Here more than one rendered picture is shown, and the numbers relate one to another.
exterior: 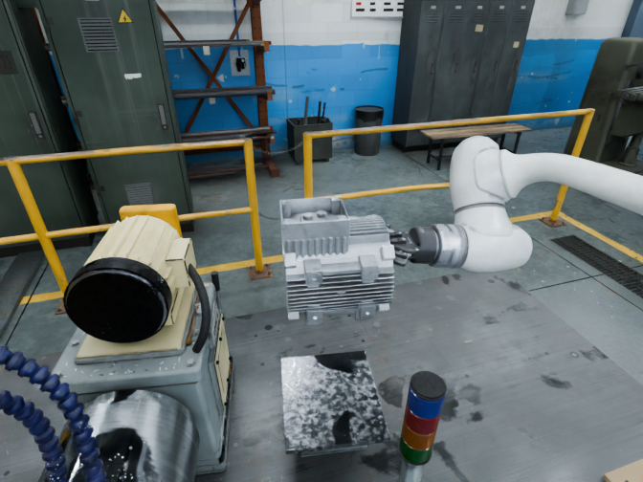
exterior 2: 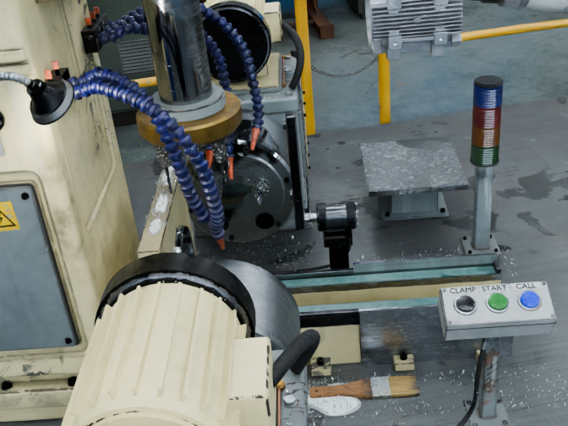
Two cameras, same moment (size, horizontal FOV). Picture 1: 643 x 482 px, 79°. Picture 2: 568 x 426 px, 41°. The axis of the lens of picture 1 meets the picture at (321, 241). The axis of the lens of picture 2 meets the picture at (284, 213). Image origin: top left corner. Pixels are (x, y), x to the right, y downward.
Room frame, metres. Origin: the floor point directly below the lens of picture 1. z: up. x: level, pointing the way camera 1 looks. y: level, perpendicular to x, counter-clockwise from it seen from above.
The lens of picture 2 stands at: (-1.11, -0.01, 1.83)
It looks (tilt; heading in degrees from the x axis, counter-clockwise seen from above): 31 degrees down; 10
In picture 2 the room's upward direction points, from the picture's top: 6 degrees counter-clockwise
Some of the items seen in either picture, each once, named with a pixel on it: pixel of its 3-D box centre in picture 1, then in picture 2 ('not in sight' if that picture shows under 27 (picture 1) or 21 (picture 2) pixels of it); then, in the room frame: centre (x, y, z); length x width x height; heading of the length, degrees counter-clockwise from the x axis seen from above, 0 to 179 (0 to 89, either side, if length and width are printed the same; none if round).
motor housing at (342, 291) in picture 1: (333, 265); (412, 8); (0.65, -0.03, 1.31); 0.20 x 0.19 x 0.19; 97
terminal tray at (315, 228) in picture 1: (313, 226); not in sight; (0.65, 0.02, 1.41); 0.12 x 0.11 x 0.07; 97
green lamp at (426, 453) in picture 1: (416, 442); (484, 150); (0.44, -0.18, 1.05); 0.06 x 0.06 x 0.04
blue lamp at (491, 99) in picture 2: (426, 395); (488, 93); (0.44, -0.18, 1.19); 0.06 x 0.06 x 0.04
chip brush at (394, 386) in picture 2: not in sight; (363, 388); (-0.04, 0.07, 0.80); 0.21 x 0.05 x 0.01; 98
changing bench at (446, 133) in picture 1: (473, 146); not in sight; (4.97, -1.96, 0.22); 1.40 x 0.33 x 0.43; 105
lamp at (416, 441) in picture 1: (419, 427); (485, 132); (0.44, -0.18, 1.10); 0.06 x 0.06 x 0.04
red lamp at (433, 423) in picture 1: (422, 412); (487, 113); (0.44, -0.18, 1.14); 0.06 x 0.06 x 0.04
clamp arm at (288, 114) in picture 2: not in sight; (296, 172); (0.23, 0.21, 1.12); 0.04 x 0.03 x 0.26; 97
